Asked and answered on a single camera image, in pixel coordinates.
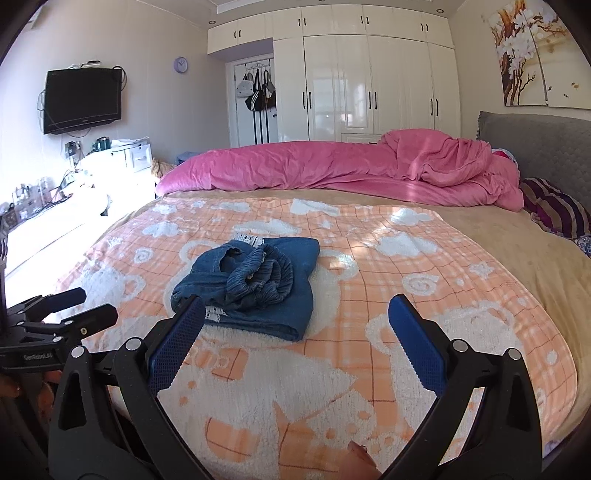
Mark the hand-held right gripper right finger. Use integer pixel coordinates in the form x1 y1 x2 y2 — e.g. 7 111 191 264
379 294 544 480

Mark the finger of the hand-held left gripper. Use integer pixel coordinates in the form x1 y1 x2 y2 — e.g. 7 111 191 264
16 304 119 346
6 287 88 325

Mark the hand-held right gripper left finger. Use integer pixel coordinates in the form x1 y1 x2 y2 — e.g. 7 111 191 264
46 295 207 480

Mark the blue denim pants lace trim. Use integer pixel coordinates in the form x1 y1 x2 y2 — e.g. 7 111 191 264
170 233 321 343

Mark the person's left hand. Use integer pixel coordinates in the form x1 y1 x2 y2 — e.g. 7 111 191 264
0 373 64 404

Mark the person's right hand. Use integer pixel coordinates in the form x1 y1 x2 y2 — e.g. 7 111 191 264
346 440 384 480

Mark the orange printed blanket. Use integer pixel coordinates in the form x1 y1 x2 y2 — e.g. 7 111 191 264
55 196 581 480

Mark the white dresser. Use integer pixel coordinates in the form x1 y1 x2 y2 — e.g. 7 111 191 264
0 150 155 282

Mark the group of small bottles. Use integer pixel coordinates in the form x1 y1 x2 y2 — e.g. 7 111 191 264
8 175 55 219

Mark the white drawer box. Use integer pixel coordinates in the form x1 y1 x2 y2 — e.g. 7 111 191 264
110 137 154 173

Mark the purple striped pillow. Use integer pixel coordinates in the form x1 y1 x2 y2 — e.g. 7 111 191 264
519 178 591 241

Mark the pink duvet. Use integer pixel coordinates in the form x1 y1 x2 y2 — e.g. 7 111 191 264
154 129 525 213

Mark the grey quilted headboard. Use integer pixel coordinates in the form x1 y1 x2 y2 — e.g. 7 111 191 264
475 111 591 222

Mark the black handbag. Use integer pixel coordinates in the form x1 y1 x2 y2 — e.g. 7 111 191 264
245 69 278 112

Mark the white wardrobe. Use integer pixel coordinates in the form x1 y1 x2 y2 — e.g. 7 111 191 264
206 4 463 149

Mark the black wall television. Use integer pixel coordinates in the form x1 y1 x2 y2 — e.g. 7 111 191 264
43 67 123 136

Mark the flower wall painting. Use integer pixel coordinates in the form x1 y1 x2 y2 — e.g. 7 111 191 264
480 0 586 108

